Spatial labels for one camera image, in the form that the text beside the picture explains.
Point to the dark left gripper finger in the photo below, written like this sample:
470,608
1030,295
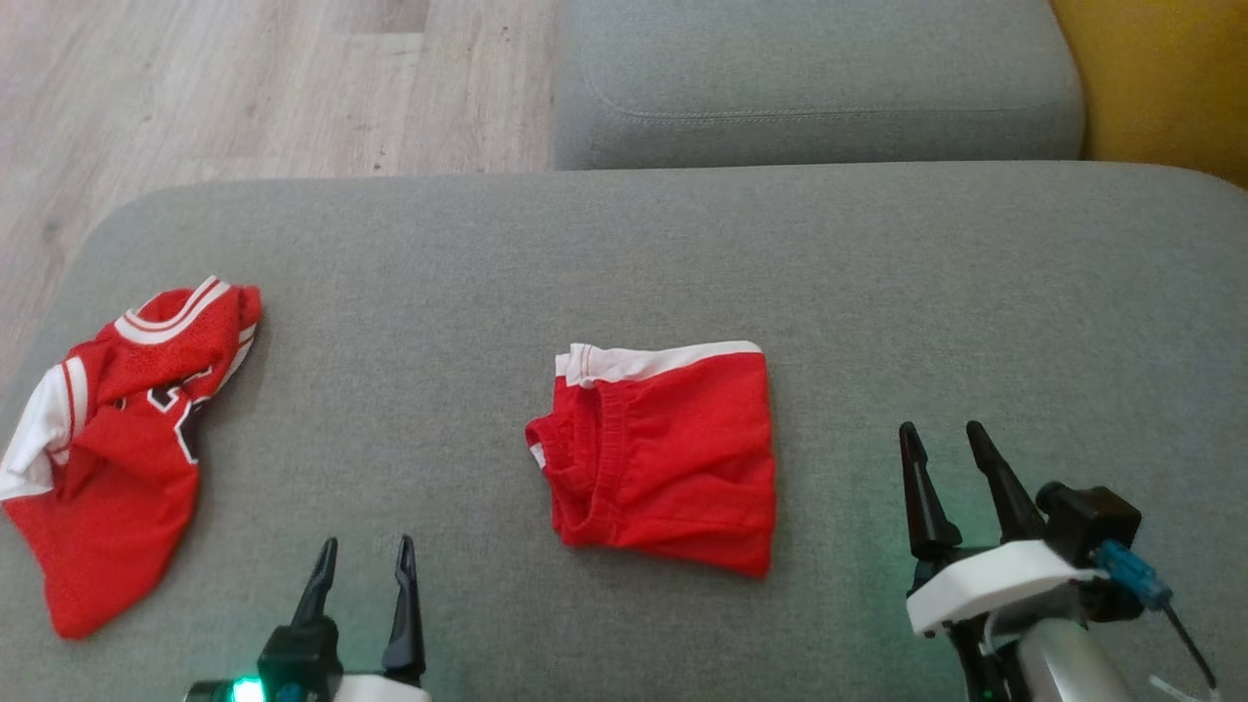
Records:
406,624
320,590

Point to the red jersey with white sleeves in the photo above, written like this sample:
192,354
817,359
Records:
117,487

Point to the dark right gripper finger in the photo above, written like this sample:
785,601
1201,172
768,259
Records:
924,507
1004,497

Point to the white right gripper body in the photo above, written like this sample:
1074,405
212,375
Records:
994,580

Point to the red shorts with white waistband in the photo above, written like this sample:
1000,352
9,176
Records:
682,458

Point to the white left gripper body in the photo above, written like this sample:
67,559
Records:
385,692

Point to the small grey sofa cushion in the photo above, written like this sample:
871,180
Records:
819,68

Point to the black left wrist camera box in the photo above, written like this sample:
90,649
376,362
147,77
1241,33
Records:
297,658

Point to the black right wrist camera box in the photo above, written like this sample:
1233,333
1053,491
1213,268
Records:
1092,517

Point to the large grey sofa seat cushion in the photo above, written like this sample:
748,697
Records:
487,292

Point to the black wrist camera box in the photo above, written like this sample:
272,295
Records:
1092,517
297,658

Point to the mustard yellow cushion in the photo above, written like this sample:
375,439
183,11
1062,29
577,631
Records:
1160,78

